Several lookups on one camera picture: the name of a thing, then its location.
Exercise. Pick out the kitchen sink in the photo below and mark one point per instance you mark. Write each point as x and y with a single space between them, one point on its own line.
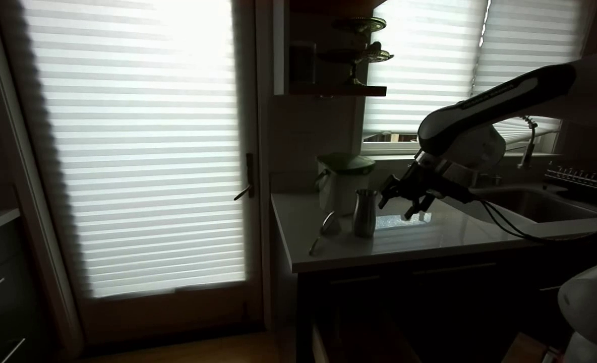
541 203

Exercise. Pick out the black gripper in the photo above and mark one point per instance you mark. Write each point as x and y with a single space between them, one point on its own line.
422 182

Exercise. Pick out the dish drying rack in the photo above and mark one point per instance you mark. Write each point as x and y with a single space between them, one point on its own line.
583 175

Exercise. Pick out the white window blind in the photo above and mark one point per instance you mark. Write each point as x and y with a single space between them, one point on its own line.
432 60

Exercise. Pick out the kitchen faucet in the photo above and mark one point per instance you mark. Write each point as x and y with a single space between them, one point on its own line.
528 142

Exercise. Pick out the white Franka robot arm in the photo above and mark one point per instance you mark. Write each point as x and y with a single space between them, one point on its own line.
501 101

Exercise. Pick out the wooden wall shelf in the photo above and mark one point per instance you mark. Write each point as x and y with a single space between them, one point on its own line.
324 72

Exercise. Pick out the glass door pleated blind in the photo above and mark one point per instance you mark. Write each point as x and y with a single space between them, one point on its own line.
138 134

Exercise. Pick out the stainless steel cup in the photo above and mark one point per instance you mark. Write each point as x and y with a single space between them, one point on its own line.
363 215

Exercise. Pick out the white bin green lid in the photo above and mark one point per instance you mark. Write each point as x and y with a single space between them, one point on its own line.
340 182

